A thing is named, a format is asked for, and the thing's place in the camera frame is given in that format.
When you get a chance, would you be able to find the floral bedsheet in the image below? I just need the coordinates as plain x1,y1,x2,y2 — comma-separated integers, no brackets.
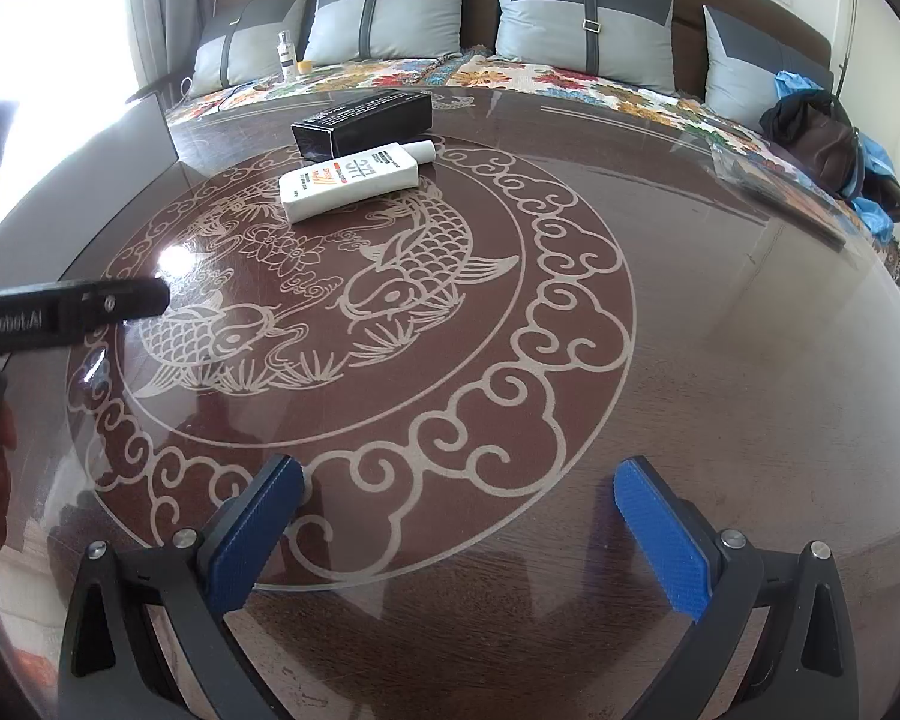
166,45,900,286

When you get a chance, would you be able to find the patterned wooden desktop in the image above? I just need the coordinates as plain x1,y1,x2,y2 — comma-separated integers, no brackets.
0,82,900,720

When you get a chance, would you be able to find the clear plastic bag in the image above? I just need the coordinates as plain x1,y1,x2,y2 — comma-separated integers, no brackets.
709,137,848,247

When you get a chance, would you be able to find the grey curtain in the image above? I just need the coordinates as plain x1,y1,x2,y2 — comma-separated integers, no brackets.
124,0,218,91

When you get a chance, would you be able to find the black cloth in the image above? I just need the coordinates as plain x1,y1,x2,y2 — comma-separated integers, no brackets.
759,90,853,152

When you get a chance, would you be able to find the grey storage box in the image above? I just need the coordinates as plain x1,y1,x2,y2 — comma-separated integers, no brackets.
0,94,181,271

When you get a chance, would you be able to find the white sunscreen tube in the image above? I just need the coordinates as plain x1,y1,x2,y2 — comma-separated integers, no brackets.
280,139,437,224

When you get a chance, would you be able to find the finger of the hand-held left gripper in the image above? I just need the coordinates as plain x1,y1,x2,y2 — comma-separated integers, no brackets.
54,277,171,332

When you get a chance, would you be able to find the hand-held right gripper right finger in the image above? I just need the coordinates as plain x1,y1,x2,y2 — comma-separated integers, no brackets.
613,456,860,720

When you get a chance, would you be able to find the grey two-tone pillow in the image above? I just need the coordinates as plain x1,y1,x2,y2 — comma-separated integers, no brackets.
186,0,316,98
703,4,833,117
302,0,479,67
491,0,677,91

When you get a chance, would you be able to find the small white bottle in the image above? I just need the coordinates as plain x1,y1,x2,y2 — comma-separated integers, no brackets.
276,28,302,80

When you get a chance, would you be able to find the dark brown bag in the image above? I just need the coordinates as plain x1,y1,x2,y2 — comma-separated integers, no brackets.
786,100,900,235

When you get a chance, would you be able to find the black rectangular box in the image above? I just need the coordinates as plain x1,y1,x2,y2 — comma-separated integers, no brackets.
291,88,434,164

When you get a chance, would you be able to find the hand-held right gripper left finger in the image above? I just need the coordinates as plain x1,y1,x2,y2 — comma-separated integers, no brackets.
58,454,306,720

